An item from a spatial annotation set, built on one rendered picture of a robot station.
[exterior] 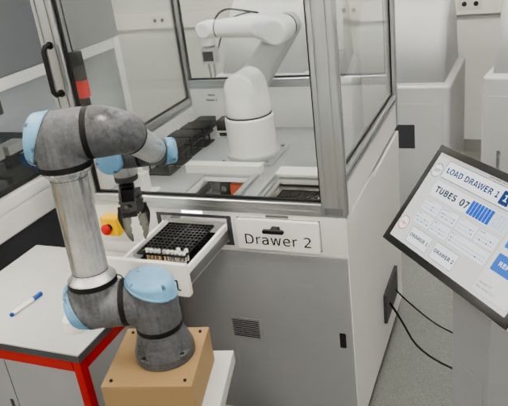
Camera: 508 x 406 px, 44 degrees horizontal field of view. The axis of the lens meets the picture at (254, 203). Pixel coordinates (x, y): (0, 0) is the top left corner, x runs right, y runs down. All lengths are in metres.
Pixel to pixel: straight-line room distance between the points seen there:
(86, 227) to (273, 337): 1.08
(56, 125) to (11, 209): 1.31
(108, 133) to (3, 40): 1.35
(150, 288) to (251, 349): 1.00
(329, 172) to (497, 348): 0.69
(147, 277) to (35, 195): 1.33
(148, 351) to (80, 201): 0.40
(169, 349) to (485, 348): 0.82
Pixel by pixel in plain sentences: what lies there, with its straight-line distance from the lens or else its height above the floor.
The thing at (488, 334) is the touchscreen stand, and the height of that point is 0.79.
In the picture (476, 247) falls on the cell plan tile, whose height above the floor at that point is 1.05.
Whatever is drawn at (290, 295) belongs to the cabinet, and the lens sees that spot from 2.23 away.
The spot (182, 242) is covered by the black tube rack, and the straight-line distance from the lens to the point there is 2.10.
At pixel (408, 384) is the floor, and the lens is 2.82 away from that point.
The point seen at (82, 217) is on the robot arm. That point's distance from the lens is 1.47.
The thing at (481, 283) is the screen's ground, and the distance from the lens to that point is 1.57.
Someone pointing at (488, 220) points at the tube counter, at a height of 1.11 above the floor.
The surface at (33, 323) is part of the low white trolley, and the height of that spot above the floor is 0.76.
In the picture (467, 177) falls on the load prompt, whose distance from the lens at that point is 1.74.
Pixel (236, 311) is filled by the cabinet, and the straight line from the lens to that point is 2.36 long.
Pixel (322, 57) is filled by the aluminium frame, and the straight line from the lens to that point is 1.86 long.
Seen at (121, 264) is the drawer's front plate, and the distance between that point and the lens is 2.02.
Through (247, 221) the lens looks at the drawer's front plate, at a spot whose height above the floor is 0.92.
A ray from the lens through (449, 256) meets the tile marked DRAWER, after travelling 1.66.
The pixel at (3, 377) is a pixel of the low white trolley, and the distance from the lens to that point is 2.23.
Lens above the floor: 1.83
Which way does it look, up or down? 24 degrees down
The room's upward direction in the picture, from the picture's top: 7 degrees counter-clockwise
